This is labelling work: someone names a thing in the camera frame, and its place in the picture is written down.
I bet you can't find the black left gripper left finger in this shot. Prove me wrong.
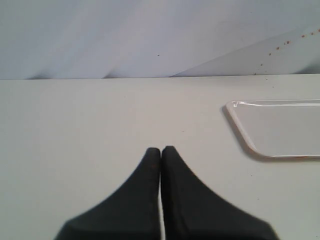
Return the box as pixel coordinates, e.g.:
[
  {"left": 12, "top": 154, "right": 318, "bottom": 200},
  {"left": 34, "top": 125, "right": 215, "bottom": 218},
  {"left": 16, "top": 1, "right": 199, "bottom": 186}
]
[{"left": 56, "top": 147, "right": 160, "bottom": 240}]

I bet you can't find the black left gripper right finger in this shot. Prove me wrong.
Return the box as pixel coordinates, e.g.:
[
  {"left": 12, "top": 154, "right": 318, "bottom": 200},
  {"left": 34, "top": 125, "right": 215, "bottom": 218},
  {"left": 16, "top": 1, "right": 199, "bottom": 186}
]
[{"left": 161, "top": 146, "right": 276, "bottom": 240}]

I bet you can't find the white rectangular plastic tray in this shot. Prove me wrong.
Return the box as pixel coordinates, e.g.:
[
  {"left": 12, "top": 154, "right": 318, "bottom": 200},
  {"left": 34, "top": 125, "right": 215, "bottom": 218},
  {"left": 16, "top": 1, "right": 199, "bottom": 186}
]
[{"left": 225, "top": 99, "right": 320, "bottom": 159}]

